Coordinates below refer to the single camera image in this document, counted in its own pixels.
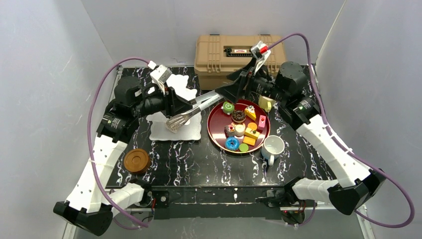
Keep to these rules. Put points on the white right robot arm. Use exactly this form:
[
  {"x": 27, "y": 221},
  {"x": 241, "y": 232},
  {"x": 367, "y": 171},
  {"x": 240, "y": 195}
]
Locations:
[{"x": 354, "y": 183}]

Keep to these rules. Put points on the brown wooden coaster stack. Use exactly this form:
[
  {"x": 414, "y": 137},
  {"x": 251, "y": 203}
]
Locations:
[{"x": 137, "y": 161}]

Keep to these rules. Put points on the white three-tier dessert stand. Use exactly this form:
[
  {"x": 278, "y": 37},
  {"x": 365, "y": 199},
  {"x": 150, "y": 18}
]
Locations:
[{"x": 192, "y": 128}]

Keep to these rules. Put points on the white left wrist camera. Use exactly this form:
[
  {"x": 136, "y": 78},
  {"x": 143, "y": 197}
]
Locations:
[{"x": 159, "y": 75}]

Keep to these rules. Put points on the black base frame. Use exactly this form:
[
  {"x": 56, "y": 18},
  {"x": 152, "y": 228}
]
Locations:
[{"x": 172, "y": 202}]

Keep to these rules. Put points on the yellow cake slice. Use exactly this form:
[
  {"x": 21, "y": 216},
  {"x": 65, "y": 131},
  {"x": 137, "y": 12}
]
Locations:
[{"x": 250, "y": 112}]

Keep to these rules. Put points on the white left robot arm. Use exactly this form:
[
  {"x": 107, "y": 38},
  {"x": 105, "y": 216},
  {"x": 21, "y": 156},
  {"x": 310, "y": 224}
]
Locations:
[{"x": 89, "y": 206}]

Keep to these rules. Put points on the white round cream puff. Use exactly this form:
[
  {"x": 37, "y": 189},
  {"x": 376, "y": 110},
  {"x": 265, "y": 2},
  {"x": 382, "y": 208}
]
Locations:
[{"x": 240, "y": 129}]

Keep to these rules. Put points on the chocolate glazed donut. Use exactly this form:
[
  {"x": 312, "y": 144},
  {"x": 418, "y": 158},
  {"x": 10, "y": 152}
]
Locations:
[{"x": 238, "y": 116}]

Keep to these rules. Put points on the tan plastic toolbox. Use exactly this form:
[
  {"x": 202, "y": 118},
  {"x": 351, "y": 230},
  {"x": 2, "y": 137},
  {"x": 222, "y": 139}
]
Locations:
[{"x": 220, "y": 55}]

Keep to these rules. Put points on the green round macaron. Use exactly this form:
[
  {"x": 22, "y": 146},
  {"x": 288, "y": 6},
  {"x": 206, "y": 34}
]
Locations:
[{"x": 243, "y": 147}]

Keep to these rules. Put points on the pale green ceramic mug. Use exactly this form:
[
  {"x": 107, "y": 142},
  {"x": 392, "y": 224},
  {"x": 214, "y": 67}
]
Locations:
[{"x": 266, "y": 103}]

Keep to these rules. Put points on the white mug blue base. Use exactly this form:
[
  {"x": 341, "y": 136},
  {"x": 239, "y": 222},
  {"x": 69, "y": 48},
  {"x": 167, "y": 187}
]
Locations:
[{"x": 272, "y": 148}]

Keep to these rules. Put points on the orange square cake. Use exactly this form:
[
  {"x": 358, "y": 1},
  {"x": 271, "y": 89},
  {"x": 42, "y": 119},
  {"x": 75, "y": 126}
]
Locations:
[{"x": 249, "y": 141}]

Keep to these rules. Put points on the pink cake with cherry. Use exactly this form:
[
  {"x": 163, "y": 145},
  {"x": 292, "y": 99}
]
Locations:
[{"x": 261, "y": 123}]

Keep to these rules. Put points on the orange round cookie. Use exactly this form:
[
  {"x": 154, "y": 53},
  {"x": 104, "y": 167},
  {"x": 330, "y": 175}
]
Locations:
[{"x": 252, "y": 126}]

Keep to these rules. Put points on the blue sprinkled donut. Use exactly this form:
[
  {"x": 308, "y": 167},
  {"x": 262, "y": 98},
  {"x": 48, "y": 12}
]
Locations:
[{"x": 232, "y": 143}]

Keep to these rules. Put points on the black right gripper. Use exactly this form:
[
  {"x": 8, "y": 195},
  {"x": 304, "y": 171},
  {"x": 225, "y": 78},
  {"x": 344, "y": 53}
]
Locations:
[{"x": 246, "y": 83}]

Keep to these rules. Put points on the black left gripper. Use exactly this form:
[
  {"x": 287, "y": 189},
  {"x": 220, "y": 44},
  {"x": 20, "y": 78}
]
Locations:
[{"x": 169, "y": 102}]

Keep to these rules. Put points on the green swirl roll cake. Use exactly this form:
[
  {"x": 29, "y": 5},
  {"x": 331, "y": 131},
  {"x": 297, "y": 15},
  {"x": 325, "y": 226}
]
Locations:
[{"x": 228, "y": 108}]

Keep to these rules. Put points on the red round tray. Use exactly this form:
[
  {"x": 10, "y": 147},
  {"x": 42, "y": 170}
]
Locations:
[{"x": 217, "y": 120}]

